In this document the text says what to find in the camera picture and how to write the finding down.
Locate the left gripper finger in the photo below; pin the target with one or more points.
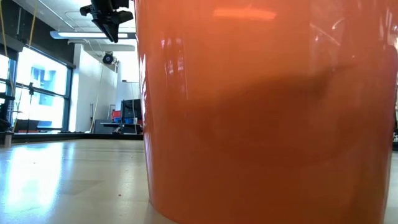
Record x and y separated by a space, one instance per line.
110 31

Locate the long ceiling light bar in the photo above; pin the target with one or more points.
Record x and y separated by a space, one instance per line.
93 35

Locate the black round ceiling fixture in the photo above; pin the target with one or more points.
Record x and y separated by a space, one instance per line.
108 58

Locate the black monitor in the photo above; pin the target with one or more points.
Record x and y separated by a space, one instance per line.
131 110

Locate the red storage bin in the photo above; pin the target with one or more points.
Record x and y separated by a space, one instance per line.
116 114

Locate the grey cabinet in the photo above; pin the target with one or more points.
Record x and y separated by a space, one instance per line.
102 127

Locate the black tripod stand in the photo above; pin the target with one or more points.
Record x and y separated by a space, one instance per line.
31 90

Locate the orange plastic bucket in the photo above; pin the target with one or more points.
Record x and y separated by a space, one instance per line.
264 109

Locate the blue metal post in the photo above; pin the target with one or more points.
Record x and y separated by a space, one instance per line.
12 77

